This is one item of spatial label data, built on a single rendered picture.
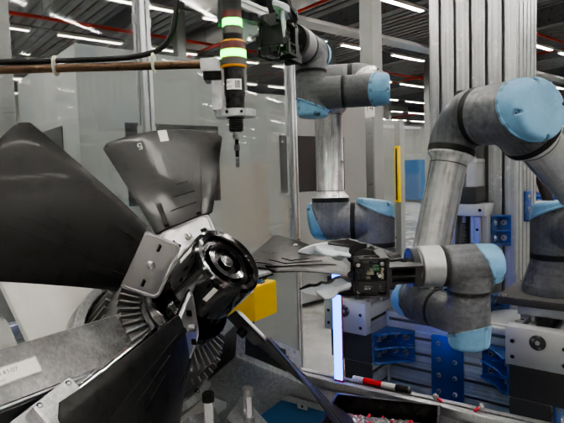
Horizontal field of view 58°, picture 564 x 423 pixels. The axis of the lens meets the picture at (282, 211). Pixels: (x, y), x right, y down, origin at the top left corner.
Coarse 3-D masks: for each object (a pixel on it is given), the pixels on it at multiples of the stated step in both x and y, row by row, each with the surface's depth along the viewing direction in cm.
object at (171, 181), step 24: (120, 144) 95; (168, 144) 97; (192, 144) 98; (216, 144) 99; (120, 168) 93; (144, 168) 93; (168, 168) 93; (192, 168) 93; (216, 168) 94; (144, 192) 90; (168, 192) 90; (192, 192) 90; (168, 216) 87; (192, 216) 87
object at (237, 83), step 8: (224, 72) 85; (232, 72) 84; (240, 72) 84; (224, 80) 85; (232, 80) 84; (240, 80) 84; (224, 88) 85; (232, 88) 84; (240, 88) 84; (232, 96) 84; (240, 96) 85; (232, 104) 84; (240, 104) 85; (232, 120) 85; (240, 120) 85; (232, 128) 85; (240, 128) 85
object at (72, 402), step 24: (168, 336) 64; (120, 360) 55; (144, 360) 58; (168, 360) 62; (96, 384) 51; (120, 384) 54; (144, 384) 57; (168, 384) 62; (72, 408) 48; (96, 408) 50; (120, 408) 53; (144, 408) 56; (168, 408) 62
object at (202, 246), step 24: (216, 240) 80; (192, 264) 73; (216, 264) 75; (240, 264) 79; (168, 288) 80; (192, 288) 74; (216, 288) 72; (240, 288) 74; (168, 312) 77; (216, 312) 76; (216, 336) 81
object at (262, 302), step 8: (264, 280) 133; (272, 280) 134; (256, 288) 127; (264, 288) 130; (272, 288) 133; (248, 296) 128; (256, 296) 127; (264, 296) 130; (272, 296) 133; (240, 304) 129; (248, 304) 128; (256, 304) 128; (264, 304) 130; (272, 304) 133; (248, 312) 128; (256, 312) 128; (264, 312) 131; (272, 312) 133; (256, 320) 128
